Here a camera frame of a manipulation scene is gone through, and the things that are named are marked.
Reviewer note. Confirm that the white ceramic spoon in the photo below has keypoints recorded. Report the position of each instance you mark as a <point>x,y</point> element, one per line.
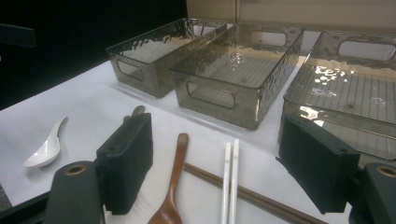
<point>46,152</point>

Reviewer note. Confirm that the brown chopstick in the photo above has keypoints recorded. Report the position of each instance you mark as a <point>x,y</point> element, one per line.
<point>264,199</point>
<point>264,204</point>

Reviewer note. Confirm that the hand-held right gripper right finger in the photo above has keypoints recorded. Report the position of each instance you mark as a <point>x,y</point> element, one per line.
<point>317,165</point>

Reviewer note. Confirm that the black curtain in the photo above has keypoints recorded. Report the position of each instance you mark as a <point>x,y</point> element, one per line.
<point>93,25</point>

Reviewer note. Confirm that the brown wooden spoon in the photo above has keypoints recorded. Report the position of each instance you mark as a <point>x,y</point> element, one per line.
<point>179,161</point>

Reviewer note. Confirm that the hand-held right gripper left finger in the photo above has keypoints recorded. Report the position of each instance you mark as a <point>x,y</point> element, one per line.
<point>127,161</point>

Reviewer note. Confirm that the beige wooden furniture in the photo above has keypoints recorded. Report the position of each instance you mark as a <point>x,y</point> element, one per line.
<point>311,12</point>

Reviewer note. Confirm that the metal table knife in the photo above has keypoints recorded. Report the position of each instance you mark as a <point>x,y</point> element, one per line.
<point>138,110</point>

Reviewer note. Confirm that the white chopstick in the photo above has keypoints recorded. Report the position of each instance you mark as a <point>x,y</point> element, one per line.
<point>226,186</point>
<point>234,186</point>

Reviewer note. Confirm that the dark flat object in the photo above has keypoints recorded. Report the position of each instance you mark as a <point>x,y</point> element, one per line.
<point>15,34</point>

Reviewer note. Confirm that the white table cover sheet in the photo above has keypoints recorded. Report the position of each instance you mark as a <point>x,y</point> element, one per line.
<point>93,102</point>

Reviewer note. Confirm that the smoky clear plastic bin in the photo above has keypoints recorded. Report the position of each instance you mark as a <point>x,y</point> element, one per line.
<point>146,77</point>
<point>358,93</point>
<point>218,118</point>

